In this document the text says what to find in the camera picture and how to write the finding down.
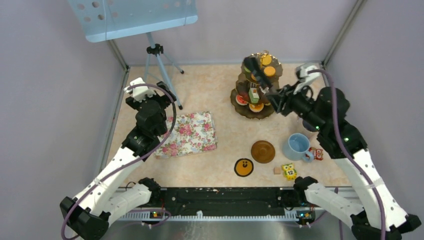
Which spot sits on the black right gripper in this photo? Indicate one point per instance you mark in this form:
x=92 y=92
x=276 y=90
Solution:
x=281 y=98

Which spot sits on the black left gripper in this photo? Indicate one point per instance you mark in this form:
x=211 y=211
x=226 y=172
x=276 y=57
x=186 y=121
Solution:
x=164 y=99

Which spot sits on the round biscuit cookie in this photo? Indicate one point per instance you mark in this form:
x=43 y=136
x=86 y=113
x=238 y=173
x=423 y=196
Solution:
x=269 y=71

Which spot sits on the orange fruit tart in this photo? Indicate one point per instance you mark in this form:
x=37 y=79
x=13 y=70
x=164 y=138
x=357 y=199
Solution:
x=256 y=108

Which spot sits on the green layered cake slice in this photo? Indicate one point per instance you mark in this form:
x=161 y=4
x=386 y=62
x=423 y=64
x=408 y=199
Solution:
x=253 y=95

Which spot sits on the patterned yellow biscuit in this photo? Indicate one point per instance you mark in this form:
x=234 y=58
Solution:
x=265 y=59

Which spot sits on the red sprinkled donut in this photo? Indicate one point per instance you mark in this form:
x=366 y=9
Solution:
x=240 y=101

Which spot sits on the smiley face coaster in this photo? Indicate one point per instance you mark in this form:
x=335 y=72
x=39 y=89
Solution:
x=243 y=167

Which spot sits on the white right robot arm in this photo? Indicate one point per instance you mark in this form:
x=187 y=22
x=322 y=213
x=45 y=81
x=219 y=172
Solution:
x=378 y=216

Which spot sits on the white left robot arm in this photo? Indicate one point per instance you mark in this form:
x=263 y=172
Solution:
x=93 y=210

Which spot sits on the three-tier smoked glass stand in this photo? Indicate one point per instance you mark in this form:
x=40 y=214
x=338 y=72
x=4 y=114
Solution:
x=248 y=96

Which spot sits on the blue mug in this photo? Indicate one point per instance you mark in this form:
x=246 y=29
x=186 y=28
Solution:
x=296 y=148

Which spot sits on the red owl toy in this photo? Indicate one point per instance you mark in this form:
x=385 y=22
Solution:
x=318 y=153

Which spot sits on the floral serving tray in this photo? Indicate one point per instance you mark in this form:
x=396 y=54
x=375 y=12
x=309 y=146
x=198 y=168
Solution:
x=193 y=133

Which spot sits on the brown round saucer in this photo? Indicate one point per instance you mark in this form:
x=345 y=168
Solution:
x=263 y=152

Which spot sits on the owl number block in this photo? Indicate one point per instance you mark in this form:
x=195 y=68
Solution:
x=289 y=171

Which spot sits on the small wooden cube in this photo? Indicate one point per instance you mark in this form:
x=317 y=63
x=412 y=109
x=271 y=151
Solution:
x=277 y=171

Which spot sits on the light blue music stand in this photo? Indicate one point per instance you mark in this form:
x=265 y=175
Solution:
x=106 y=20

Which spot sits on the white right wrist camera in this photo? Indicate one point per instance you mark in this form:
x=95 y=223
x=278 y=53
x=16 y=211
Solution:
x=305 y=78

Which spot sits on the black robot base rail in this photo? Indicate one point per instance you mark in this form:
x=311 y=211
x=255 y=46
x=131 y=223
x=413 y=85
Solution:
x=231 y=202

